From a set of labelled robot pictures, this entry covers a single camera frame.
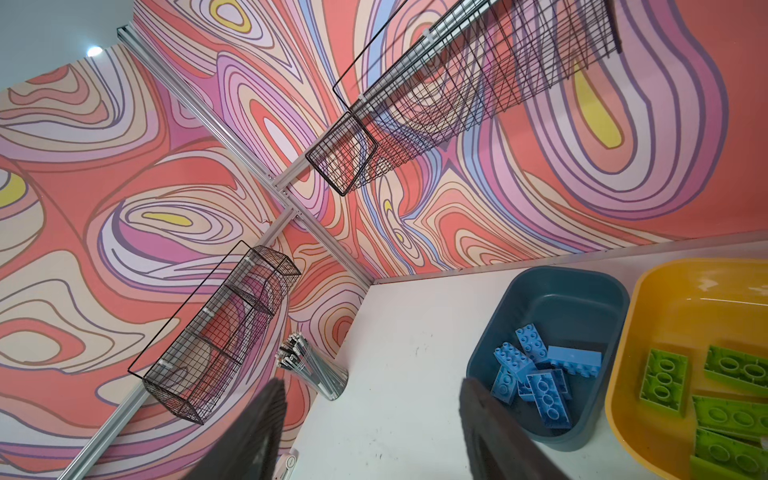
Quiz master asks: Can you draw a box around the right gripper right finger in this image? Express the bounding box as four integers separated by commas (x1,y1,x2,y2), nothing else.
459,378,566,480

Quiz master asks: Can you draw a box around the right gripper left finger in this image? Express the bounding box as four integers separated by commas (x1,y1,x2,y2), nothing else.
185,378,287,480

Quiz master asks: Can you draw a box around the blue lego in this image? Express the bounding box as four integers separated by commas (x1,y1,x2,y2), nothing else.
527,371,572,430
494,342,536,383
548,346,602,378
515,323,549,364

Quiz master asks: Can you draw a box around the blue lego bottom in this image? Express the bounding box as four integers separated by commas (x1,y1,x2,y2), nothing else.
494,342,536,383

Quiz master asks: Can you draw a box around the green lego pair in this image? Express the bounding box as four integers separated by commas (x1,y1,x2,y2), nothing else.
690,428,767,479

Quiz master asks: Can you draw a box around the metal cup of pens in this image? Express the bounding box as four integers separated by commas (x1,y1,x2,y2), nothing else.
276,332,349,401

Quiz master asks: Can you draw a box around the dark teal plastic bin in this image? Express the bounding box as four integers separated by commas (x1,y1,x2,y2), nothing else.
466,267,629,452

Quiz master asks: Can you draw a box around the yellow plastic bin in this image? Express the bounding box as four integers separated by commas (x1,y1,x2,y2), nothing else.
606,259,767,479

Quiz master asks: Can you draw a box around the black wire basket left wall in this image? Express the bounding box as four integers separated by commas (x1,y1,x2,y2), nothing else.
128,240,302,425

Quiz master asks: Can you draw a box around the black wire basket wall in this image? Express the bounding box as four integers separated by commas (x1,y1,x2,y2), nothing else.
306,1,621,195
128,240,302,425

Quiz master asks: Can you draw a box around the black wire basket back wall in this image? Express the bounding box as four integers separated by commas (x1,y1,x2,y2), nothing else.
306,1,621,195

